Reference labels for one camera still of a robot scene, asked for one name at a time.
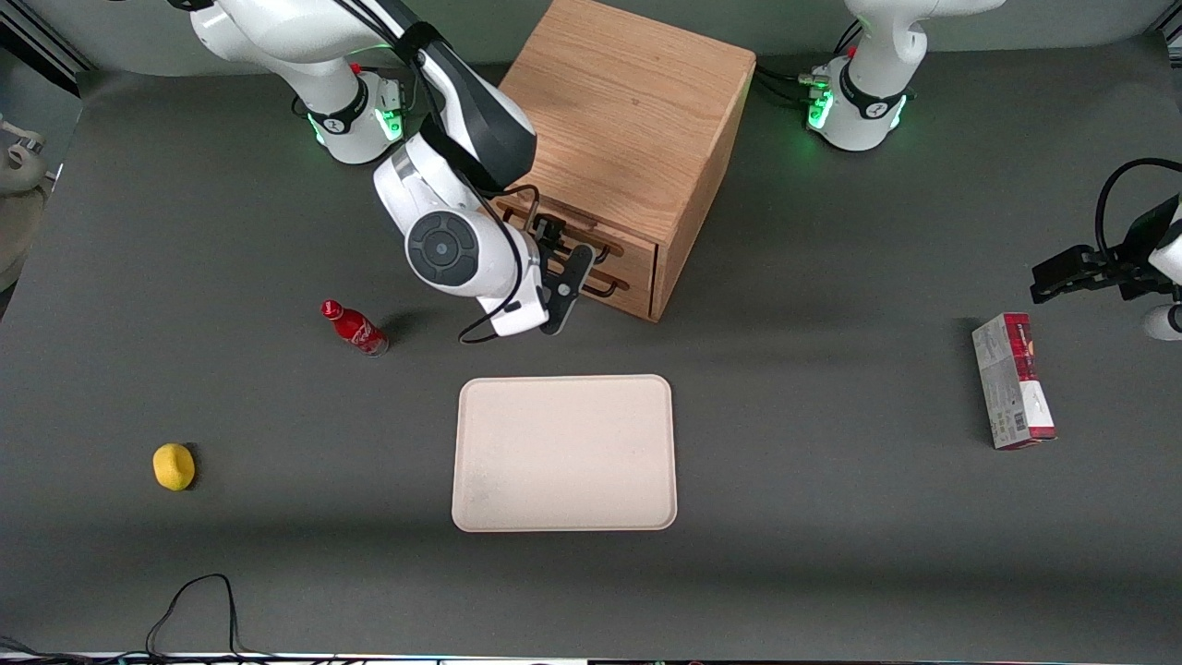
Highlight black left base cables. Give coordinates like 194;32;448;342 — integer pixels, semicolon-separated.
752;18;865;108

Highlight wooden drawer with shelf interior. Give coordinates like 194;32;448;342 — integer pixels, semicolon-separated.
497;189;660;289

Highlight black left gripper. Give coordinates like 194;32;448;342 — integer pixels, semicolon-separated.
1031;195;1181;305

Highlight black base cables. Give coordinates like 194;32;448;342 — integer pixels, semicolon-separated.
397;55;436;117
752;18;865;108

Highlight beige background object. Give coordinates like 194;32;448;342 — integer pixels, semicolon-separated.
0;115;53;293

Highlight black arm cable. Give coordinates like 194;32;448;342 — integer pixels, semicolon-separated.
1095;158;1182;264
457;183;542;345

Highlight grey and red carton box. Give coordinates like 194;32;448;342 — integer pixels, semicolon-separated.
971;312;1057;451

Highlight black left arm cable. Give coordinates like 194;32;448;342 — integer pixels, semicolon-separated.
1095;158;1182;264

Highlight beige plastic tray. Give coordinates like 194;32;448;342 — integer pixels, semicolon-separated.
451;373;679;534

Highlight yellow lemon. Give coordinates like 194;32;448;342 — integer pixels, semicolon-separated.
152;442;197;491

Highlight red soda bottle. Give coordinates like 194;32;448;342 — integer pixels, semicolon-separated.
320;298;391;357

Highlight black right base cables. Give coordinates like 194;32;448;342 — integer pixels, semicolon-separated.
397;55;436;117

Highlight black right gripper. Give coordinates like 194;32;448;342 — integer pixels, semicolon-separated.
531;214;596;336

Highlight black metal drawer handle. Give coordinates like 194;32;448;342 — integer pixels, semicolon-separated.
502;203;630;260
580;268;632;299

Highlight oak wooden drawer cabinet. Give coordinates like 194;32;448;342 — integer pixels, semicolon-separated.
494;0;758;323

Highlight thin black floor cable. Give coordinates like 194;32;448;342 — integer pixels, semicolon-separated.
143;573;248;662

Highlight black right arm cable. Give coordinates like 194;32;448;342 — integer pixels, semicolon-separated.
457;183;542;345

